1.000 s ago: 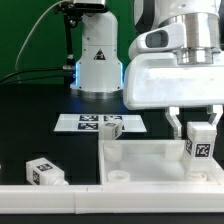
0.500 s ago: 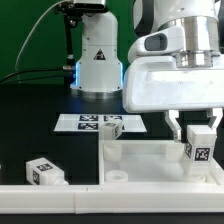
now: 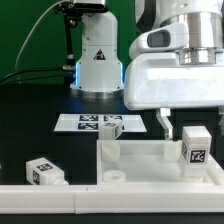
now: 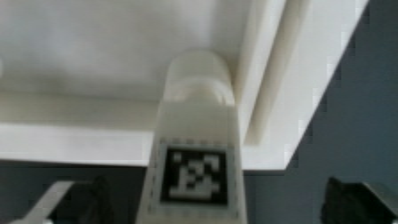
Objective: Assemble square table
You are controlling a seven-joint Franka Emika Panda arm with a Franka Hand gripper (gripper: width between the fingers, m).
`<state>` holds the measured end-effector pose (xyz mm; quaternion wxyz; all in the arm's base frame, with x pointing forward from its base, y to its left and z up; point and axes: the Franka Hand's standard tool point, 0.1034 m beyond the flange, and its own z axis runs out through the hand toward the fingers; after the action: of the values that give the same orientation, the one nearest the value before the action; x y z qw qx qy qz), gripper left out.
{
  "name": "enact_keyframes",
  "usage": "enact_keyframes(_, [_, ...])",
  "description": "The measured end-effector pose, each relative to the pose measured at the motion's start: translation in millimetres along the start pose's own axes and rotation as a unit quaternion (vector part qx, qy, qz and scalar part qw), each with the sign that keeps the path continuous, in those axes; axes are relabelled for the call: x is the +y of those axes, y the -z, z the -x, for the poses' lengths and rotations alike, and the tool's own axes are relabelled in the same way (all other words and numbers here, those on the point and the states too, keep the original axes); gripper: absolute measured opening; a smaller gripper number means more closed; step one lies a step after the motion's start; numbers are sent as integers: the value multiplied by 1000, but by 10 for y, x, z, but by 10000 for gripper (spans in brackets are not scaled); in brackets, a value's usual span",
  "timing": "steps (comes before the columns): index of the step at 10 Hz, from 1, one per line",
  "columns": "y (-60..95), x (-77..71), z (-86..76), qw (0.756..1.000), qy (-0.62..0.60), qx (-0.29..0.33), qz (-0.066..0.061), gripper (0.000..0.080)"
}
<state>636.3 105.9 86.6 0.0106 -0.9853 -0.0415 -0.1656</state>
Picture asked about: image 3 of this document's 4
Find white cable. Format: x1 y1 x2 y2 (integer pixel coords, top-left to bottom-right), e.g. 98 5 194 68
14 0 72 84

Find black camera stand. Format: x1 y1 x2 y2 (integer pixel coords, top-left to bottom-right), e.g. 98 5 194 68
54 0 108 84

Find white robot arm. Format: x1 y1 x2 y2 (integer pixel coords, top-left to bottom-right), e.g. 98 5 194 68
70 0 224 138

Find black cables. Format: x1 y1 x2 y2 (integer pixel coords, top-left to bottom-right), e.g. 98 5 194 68
0 66 68 86

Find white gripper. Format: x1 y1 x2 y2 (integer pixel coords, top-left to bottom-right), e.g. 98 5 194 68
124 29 224 140

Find white L-shaped fence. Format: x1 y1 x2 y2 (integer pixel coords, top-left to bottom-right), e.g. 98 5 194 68
0 159 224 214

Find white square tabletop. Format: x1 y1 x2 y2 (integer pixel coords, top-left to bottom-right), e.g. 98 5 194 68
97 140 224 186

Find white sheet with tags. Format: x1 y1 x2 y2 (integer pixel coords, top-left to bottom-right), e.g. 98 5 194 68
54 114 146 132

